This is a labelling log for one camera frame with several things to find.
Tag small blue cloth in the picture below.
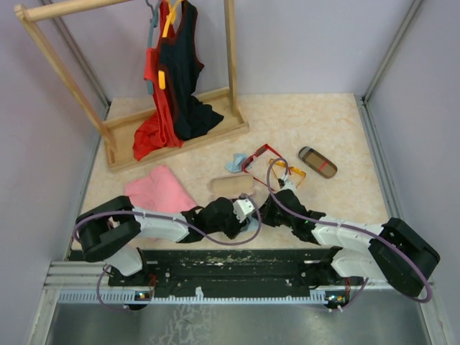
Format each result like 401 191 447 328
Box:
225 153 248 173

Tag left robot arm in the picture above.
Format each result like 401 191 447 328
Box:
73 195 256 285

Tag red tank top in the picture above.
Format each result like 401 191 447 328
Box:
132 0 184 162

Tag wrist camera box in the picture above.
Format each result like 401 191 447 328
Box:
233 198 256 223
278 177 297 193

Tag red sunglasses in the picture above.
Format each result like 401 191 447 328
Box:
241 144 282 174

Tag orange sunglasses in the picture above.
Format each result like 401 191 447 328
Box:
269 158 306 191

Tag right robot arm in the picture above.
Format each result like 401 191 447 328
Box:
259 189 441 298

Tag black tank top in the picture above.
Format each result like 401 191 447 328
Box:
158 1 224 141

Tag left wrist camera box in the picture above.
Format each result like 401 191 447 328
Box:
233 198 256 223

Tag white cable duct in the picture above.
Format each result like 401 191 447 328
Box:
57 287 357 305

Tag light blue cleaning cloth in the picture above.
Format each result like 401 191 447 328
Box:
241 217 259 233

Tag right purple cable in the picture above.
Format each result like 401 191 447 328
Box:
265 157 434 305

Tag yellow hanger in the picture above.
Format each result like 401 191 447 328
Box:
157 0 183 90

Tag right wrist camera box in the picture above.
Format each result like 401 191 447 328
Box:
278 177 297 193

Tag wooden clothes rack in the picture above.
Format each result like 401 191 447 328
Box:
14 1 249 173

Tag brown glasses case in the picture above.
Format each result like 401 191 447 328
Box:
298 147 338 179

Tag grey-blue hanger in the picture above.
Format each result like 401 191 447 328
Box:
144 0 161 96

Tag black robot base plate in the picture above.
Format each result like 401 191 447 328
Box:
108 249 363 299

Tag pink shirt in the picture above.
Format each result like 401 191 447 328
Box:
124 165 197 213

